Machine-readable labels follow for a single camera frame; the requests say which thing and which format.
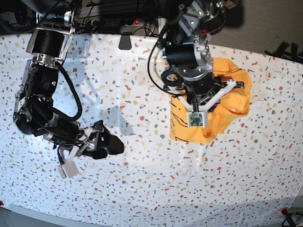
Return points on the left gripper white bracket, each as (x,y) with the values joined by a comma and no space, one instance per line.
(200,97)

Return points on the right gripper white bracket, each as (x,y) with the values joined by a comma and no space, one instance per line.
(97,142)

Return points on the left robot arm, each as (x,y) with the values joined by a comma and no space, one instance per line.
(184,45)

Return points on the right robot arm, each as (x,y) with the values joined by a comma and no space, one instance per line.
(34,112)

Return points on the terrazzo patterned tablecloth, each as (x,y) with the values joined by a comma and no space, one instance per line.
(241,179)

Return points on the black table clamp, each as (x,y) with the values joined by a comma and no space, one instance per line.
(125,41)

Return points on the red clamp bottom right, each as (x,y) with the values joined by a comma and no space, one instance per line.
(288,221)

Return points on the white vertical post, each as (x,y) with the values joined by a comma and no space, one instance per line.
(161,24)

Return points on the black power strip red switch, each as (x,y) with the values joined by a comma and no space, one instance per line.
(121,22)

